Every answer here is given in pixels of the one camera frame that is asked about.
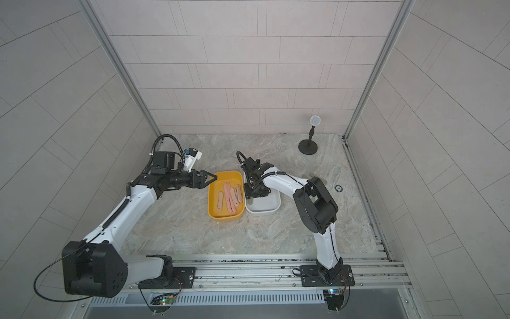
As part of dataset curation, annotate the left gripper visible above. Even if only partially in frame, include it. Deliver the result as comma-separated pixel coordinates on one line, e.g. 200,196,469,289
166,167,217,190

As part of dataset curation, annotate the long pink ceramic knife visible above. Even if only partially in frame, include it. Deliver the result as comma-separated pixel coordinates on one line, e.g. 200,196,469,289
224,183,235,215

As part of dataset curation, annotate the pink fruit knife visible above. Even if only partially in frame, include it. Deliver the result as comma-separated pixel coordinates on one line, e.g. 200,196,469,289
217,191,224,211

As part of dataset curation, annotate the white plastic storage box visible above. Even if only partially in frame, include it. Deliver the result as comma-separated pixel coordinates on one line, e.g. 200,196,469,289
244,186,282,216

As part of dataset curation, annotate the yellow plastic storage box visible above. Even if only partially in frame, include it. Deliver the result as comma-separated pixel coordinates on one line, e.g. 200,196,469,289
208,171,245,221

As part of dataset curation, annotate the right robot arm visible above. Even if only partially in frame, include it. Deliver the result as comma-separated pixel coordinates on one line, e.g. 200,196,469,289
236,151,343,272

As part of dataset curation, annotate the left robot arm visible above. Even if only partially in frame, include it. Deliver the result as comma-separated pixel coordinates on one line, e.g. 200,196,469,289
59,134,218,302

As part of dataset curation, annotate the black stand with round disc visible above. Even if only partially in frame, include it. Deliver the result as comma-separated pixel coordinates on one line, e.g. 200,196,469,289
298,115,321,155

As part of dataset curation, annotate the left circuit board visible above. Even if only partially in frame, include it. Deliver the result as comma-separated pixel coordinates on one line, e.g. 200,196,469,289
150,293,178,307

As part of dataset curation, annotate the circuit board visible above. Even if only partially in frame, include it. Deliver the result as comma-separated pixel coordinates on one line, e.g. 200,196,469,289
150,293,178,307
323,288,346,312

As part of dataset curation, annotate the right circuit board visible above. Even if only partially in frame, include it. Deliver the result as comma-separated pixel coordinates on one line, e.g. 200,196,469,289
323,288,346,312

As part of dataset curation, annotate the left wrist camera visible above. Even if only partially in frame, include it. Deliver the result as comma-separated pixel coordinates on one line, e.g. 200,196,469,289
183,148,203,172

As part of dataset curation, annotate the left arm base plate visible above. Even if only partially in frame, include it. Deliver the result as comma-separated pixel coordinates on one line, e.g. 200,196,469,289
138,267,197,290

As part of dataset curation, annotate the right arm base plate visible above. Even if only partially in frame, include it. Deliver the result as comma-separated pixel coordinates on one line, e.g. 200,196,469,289
296,264,355,287

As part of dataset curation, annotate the aluminium mounting rail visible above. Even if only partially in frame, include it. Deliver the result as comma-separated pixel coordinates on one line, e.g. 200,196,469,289
115,254,413,294

